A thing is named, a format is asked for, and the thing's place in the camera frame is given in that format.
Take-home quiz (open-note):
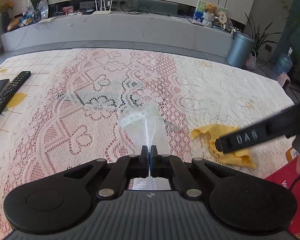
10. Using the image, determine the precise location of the white plastic bag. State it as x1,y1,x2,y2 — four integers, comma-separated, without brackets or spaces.
119,104,171,191

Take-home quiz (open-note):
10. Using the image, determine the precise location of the yellow microfiber cloth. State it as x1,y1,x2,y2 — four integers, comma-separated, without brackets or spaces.
190,124,257,168

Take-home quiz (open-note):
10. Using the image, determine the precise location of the orange cardboard box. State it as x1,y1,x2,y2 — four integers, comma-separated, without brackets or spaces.
286,147,299,162

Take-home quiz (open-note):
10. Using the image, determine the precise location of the pink space heater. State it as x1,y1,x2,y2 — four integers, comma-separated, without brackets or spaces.
277,72,290,91

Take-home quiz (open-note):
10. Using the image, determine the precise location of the red lidded toy box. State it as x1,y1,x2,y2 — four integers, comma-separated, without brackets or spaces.
266,157,300,239

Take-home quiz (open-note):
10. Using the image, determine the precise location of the blue water jug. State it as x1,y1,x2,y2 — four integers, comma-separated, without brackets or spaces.
274,47,293,75

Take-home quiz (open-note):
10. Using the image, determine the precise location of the woven pastel basket bag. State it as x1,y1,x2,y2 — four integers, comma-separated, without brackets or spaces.
245,50,257,70

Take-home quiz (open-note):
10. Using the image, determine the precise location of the lace tablecloth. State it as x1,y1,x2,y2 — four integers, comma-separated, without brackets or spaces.
0,49,293,239

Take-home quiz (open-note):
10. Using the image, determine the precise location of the tall green floor plant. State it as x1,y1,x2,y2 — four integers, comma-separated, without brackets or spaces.
245,14,281,56

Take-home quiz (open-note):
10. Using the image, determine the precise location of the blue metal trash can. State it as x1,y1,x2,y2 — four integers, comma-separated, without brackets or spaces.
225,31,255,68

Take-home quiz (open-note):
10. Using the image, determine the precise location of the white marble tv console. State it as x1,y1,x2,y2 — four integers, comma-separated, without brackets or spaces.
1,11,232,57

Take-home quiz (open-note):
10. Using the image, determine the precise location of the teddy bear figure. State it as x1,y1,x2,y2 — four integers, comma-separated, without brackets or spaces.
202,3,217,27

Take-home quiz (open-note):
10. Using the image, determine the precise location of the black remote control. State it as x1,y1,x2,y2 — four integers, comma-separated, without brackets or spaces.
0,71,31,115

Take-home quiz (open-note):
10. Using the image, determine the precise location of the white wifi router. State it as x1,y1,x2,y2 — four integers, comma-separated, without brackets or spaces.
92,0,113,15

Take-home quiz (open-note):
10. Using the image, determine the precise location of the dried yellow flower vase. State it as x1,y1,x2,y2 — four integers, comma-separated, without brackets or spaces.
0,0,13,33

